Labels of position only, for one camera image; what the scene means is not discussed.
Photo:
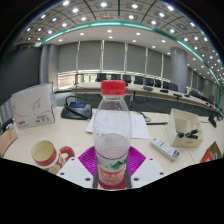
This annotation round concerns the white desk organizer box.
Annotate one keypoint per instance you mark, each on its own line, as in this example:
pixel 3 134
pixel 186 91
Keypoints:
pixel 180 121

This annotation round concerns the small long white box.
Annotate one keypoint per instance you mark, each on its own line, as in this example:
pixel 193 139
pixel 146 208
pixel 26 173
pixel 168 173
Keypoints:
pixel 165 149

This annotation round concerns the black pen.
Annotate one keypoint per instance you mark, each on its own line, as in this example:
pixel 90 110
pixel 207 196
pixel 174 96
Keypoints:
pixel 156 123

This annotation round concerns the row of black office chairs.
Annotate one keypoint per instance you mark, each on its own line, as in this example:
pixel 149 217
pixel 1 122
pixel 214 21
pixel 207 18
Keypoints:
pixel 140 80

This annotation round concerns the open brown cardboard box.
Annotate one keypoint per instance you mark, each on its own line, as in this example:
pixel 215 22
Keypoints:
pixel 211 155

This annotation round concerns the long curved conference desk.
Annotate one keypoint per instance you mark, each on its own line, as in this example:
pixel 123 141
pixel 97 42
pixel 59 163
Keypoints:
pixel 86 87

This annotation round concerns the clear red-capped water bottle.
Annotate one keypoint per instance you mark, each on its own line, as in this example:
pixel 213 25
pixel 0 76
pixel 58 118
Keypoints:
pixel 111 133

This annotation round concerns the white printed paper sheet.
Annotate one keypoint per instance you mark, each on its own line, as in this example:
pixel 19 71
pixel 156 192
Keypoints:
pixel 140 126

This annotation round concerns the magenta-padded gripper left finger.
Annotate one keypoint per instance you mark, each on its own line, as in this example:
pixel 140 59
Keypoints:
pixel 75 170

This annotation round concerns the brown cardboard sheet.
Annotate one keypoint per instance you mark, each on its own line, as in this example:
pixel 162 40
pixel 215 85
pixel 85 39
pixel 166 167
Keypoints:
pixel 7 140

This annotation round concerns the white copy paper box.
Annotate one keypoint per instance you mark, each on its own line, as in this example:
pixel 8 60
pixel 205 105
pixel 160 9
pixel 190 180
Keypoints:
pixel 31 106

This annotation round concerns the black desk phone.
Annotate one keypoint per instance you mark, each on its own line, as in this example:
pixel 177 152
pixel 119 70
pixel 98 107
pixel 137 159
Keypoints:
pixel 76 110

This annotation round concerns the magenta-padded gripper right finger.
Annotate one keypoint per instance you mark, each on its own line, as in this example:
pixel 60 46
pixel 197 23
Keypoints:
pixel 146 170

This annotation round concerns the black binder clip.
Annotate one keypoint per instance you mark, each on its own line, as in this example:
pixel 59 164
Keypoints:
pixel 188 134

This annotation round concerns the red and cream mug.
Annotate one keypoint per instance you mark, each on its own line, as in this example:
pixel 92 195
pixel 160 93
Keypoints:
pixel 45 155

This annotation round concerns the round ceiling lights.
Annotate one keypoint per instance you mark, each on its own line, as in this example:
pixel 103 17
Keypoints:
pixel 104 4

